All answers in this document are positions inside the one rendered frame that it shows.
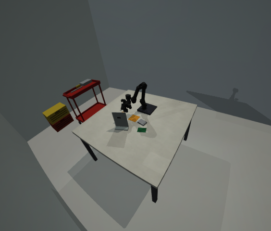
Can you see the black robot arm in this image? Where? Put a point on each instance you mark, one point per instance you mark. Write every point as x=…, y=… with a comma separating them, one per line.
x=130, y=99

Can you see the orange flat square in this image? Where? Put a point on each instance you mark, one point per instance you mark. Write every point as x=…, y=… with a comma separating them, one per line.
x=134, y=118

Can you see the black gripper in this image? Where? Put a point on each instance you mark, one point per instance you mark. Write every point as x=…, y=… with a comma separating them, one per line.
x=124, y=106

